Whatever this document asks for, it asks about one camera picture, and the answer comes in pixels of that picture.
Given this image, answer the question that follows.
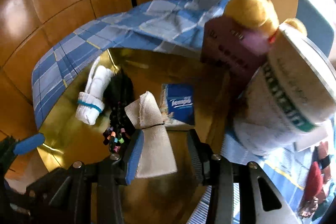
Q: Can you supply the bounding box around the pink towel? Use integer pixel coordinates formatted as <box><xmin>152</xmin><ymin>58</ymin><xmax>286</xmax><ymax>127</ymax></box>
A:
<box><xmin>317</xmin><ymin>141</ymin><xmax>331</xmax><ymax>184</ymax></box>

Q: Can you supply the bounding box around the blue tissue pack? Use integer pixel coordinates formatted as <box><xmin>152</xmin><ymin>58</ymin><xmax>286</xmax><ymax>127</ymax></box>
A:
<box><xmin>159</xmin><ymin>84</ymin><xmax>195</xmax><ymax>131</ymax></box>

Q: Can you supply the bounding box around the brown box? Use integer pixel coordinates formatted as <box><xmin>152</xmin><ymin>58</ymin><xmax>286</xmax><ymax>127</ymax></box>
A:
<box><xmin>201</xmin><ymin>15</ymin><xmax>270</xmax><ymax>83</ymax></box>

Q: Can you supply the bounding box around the red knit hat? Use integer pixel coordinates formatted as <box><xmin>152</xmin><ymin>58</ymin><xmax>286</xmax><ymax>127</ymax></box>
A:
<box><xmin>303</xmin><ymin>161</ymin><xmax>323</xmax><ymax>201</ymax></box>

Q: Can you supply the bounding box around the blue plaid bedspread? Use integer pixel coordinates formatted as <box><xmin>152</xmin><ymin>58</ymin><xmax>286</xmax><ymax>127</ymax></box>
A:
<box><xmin>31</xmin><ymin>0</ymin><xmax>336</xmax><ymax>224</ymax></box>

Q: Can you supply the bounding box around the brown satin scrunchie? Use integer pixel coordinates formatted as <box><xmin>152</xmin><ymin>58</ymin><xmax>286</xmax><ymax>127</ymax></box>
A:
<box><xmin>298</xmin><ymin>197</ymin><xmax>318</xmax><ymax>218</ymax></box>

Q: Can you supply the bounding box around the teal plush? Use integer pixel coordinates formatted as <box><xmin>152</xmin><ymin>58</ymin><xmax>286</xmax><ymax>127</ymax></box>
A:
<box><xmin>311</xmin><ymin>180</ymin><xmax>335</xmax><ymax>223</ymax></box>

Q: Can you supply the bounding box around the beige cloth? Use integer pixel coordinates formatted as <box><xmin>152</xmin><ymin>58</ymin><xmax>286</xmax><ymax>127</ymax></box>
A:
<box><xmin>125</xmin><ymin>91</ymin><xmax>177</xmax><ymax>178</ymax></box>

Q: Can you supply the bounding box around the wooden wardrobe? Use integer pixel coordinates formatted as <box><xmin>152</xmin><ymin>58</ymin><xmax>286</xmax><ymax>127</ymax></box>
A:
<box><xmin>1</xmin><ymin>0</ymin><xmax>150</xmax><ymax>139</ymax></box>

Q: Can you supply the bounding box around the yellow giraffe plush toy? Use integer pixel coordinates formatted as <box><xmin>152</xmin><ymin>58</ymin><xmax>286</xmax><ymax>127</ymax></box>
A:
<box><xmin>223</xmin><ymin>0</ymin><xmax>307</xmax><ymax>46</ymax></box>

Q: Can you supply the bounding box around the white protein powder can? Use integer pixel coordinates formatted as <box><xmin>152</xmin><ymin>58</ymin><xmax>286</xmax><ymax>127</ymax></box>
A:
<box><xmin>234</xmin><ymin>23</ymin><xmax>335</xmax><ymax>156</ymax></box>

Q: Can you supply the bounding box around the gold tray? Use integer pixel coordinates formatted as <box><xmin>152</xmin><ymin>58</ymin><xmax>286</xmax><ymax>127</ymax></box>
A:
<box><xmin>38</xmin><ymin>49</ymin><xmax>230</xmax><ymax>223</ymax></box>

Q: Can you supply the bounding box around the white knit gloves bundle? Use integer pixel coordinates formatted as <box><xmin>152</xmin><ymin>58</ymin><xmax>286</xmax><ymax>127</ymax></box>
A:
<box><xmin>75</xmin><ymin>56</ymin><xmax>114</xmax><ymax>126</ymax></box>

